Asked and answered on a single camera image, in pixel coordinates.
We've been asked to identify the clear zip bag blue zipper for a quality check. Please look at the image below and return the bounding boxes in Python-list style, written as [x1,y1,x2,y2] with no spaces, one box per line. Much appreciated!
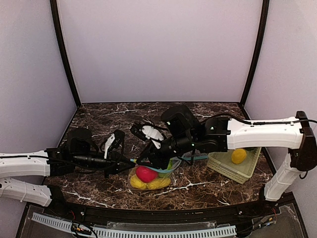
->
[128,158,181,191]

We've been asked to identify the left black frame post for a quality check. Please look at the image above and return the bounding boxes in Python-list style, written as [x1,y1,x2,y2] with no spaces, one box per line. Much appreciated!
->
[50,0,81,108]

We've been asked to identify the white slotted cable duct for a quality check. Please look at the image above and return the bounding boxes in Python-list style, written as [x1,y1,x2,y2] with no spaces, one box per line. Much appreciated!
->
[32,213,237,238]

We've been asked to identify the yellow toy pear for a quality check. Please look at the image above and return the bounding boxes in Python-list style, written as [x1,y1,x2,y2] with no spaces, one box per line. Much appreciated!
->
[147,178,171,190]

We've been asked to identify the pale green plastic basket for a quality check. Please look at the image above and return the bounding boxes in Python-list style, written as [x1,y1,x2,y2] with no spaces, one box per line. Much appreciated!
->
[207,147,261,184]

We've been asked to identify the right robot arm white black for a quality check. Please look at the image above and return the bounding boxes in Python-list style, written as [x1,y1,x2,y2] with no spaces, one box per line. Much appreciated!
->
[130,105,317,202]

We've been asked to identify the black front table rail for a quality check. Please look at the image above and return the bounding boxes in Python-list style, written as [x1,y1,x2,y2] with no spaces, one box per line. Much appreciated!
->
[44,201,275,225]

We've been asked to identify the red toy fruit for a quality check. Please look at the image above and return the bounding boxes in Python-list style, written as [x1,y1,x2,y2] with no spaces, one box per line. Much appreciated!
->
[136,166,158,183]

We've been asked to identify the right black frame post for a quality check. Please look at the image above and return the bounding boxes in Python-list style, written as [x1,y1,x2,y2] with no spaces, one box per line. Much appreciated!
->
[240,0,270,107]

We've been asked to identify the black frame post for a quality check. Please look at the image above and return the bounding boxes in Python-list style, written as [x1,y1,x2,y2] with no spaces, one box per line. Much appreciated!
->
[50,0,81,108]
[240,0,270,107]

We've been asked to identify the green toy fruit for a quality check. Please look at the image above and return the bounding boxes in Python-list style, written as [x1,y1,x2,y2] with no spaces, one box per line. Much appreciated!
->
[158,160,173,178]

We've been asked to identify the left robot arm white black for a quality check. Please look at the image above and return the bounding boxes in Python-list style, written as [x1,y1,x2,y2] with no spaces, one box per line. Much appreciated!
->
[0,128,135,207]

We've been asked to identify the yellow toy lemon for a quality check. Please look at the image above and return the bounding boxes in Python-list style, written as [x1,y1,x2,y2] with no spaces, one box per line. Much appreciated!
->
[231,148,247,164]

